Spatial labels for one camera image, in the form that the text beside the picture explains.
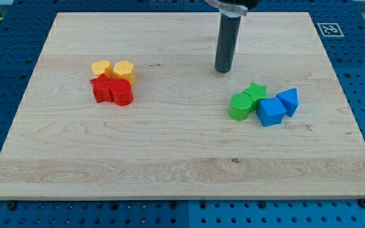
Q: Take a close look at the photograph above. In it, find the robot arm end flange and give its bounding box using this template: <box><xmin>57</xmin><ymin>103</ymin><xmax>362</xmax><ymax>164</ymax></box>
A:
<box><xmin>203</xmin><ymin>0</ymin><xmax>260</xmax><ymax>17</ymax></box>

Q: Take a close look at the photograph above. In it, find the green star block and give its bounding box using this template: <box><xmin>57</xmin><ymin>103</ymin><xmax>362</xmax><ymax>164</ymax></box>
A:
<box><xmin>243</xmin><ymin>82</ymin><xmax>269</xmax><ymax>112</ymax></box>

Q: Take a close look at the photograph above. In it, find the red star block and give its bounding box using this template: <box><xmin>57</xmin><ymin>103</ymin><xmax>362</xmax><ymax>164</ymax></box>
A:
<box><xmin>90</xmin><ymin>74</ymin><xmax>114</xmax><ymax>103</ymax></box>

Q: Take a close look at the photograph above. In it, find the green cylinder block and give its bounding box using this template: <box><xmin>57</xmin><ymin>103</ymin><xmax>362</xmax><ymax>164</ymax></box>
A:
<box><xmin>228</xmin><ymin>93</ymin><xmax>253</xmax><ymax>121</ymax></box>

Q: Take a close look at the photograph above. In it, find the red cylinder block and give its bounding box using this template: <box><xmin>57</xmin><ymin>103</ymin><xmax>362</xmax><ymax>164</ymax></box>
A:
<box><xmin>110</xmin><ymin>79</ymin><xmax>134</xmax><ymax>106</ymax></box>

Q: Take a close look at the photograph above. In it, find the yellow hexagon block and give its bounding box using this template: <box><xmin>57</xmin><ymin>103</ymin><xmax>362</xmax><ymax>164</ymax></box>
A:
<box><xmin>113</xmin><ymin>60</ymin><xmax>136</xmax><ymax>84</ymax></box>

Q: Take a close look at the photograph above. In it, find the blue cube block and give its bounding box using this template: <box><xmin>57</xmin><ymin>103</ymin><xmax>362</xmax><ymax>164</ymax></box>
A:
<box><xmin>256</xmin><ymin>98</ymin><xmax>286</xmax><ymax>127</ymax></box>

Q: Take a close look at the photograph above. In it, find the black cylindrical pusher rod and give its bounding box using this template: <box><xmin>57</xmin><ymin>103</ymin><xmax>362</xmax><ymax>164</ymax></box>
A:
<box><xmin>214</xmin><ymin>13</ymin><xmax>241</xmax><ymax>73</ymax></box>

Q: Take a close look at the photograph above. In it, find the yellow heart block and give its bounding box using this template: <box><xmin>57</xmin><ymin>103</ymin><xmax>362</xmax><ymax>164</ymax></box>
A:
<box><xmin>91</xmin><ymin>60</ymin><xmax>113</xmax><ymax>79</ymax></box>

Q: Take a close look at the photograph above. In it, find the blue triangle block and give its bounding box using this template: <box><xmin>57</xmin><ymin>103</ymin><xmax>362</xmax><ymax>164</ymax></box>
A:
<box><xmin>276</xmin><ymin>88</ymin><xmax>299</xmax><ymax>117</ymax></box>

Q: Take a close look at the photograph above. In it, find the white fiducial marker tag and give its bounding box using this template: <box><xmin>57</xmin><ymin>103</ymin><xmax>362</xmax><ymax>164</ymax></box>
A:
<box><xmin>317</xmin><ymin>22</ymin><xmax>344</xmax><ymax>37</ymax></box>

